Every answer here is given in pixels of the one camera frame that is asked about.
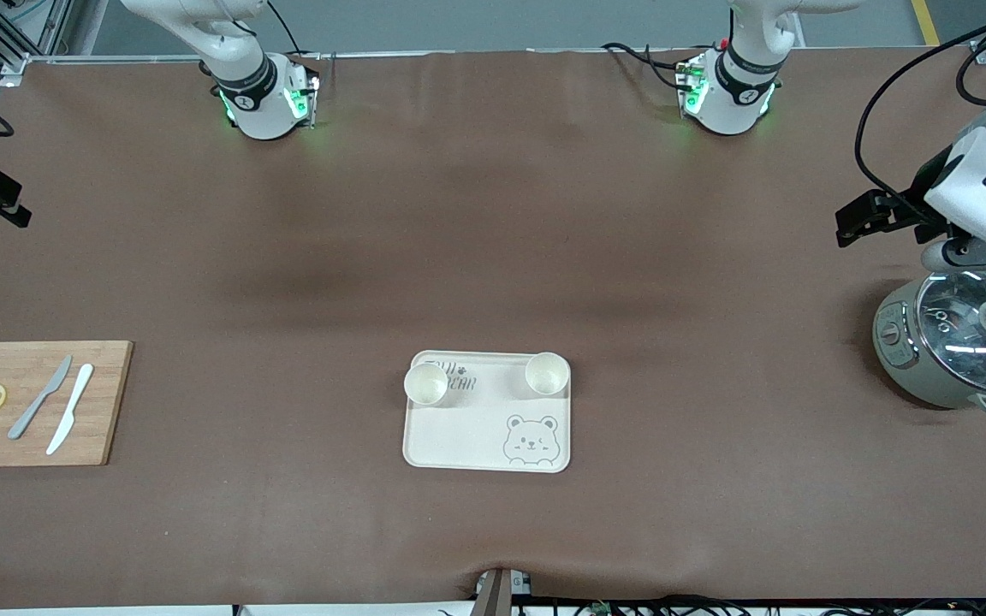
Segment white plastic cup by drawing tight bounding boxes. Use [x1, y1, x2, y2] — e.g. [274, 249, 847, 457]
[525, 352, 570, 397]
[403, 361, 449, 407]

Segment grey-green electric cooking pot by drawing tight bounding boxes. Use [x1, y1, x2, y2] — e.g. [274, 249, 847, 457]
[872, 269, 986, 420]

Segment glass pot lid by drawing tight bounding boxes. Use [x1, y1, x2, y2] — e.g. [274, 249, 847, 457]
[917, 269, 986, 394]

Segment grey plastic knife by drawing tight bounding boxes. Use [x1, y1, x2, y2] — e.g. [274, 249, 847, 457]
[7, 354, 74, 441]

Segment white plastic knife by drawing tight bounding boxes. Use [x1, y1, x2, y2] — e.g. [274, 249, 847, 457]
[45, 363, 95, 456]

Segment wooden cutting board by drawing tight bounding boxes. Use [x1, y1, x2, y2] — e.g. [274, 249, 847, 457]
[0, 341, 134, 468]

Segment brown table cover mat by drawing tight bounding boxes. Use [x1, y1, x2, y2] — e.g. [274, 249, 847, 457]
[0, 47, 986, 610]

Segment cream bear print tray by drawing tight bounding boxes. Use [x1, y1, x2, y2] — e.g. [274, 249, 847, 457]
[401, 350, 572, 474]

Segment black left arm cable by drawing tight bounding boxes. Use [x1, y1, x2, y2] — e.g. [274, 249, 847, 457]
[854, 21, 986, 225]

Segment aluminium frame profile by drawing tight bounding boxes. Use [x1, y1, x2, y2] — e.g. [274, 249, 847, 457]
[0, 0, 76, 80]

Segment black left base cables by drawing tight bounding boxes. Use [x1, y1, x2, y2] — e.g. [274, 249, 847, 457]
[600, 40, 692, 92]

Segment black right base cable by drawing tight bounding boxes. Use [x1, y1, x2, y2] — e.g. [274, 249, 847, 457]
[266, 0, 324, 62]

